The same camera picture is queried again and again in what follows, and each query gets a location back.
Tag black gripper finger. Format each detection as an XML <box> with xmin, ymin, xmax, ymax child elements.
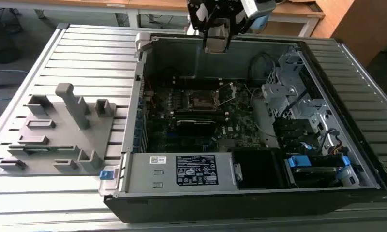
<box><xmin>201</xmin><ymin>19</ymin><xmax>214</xmax><ymax>53</ymax></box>
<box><xmin>224</xmin><ymin>20</ymin><xmax>232</xmax><ymax>53</ymax></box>

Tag silver CPU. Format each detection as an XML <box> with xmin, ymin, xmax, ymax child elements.
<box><xmin>208</xmin><ymin>38</ymin><xmax>228</xmax><ymax>54</ymax></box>

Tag CPU socket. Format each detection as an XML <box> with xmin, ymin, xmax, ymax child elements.
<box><xmin>184</xmin><ymin>87</ymin><xmax>225</xmax><ymax>112</ymax></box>

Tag silver drive cage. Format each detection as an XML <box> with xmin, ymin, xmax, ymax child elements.
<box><xmin>260</xmin><ymin>45</ymin><xmax>348</xmax><ymax>155</ymax></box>

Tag green motherboard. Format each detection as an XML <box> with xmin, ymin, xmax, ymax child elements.
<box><xmin>140</xmin><ymin>81</ymin><xmax>273</xmax><ymax>154</ymax></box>

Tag black graphics card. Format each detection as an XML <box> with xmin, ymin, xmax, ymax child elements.
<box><xmin>174</xmin><ymin>118</ymin><xmax>217</xmax><ymax>136</ymax></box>

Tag grey chipset heatsink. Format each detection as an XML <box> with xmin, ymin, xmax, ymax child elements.
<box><xmin>217</xmin><ymin>139</ymin><xmax>234</xmax><ymax>152</ymax></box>

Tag wooden cabinet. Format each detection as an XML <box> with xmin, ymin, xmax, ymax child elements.
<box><xmin>311</xmin><ymin>0</ymin><xmax>387</xmax><ymax>68</ymax></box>

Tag hard disk in blue carrier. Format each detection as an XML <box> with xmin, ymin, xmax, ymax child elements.
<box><xmin>284</xmin><ymin>154</ymin><xmax>359</xmax><ymax>189</ymax></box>

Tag silver power supply unit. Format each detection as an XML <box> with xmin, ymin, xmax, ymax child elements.
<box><xmin>118</xmin><ymin>152</ymin><xmax>239</xmax><ymax>194</ymax></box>

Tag grey parts rack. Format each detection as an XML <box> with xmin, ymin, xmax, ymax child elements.
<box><xmin>0</xmin><ymin>83</ymin><xmax>117</xmax><ymax>175</ymax></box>

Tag black waste bin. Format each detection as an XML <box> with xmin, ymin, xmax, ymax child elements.
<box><xmin>0</xmin><ymin>7</ymin><xmax>23</xmax><ymax>65</ymax></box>

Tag green RAM stick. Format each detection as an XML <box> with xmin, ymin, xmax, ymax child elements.
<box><xmin>21</xmin><ymin>145</ymin><xmax>76</xmax><ymax>154</ymax></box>

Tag black PC case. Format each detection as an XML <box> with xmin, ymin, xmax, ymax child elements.
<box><xmin>97</xmin><ymin>31</ymin><xmax>387</xmax><ymax>224</ymax></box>

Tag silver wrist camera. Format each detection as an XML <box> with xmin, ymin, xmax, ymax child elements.
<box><xmin>241</xmin><ymin>0</ymin><xmax>276</xmax><ymax>19</ymax></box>

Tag black cable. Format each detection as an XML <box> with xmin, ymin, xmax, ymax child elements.
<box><xmin>247</xmin><ymin>52</ymin><xmax>275</xmax><ymax>85</ymax></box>

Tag grey case release handle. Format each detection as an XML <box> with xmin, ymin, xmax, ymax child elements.
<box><xmin>134</xmin><ymin>32</ymin><xmax>153</xmax><ymax>58</ymax></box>

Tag black plastic cable cover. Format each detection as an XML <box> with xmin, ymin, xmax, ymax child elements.
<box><xmin>272</xmin><ymin>117</ymin><xmax>315</xmax><ymax>148</ymax></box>

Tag coloured power wires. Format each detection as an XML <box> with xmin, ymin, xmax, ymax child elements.
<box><xmin>328</xmin><ymin>142</ymin><xmax>347</xmax><ymax>155</ymax></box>

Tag blue floor cable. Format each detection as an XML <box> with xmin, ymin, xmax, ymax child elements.
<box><xmin>0</xmin><ymin>69</ymin><xmax>30</xmax><ymax>101</ymax></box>

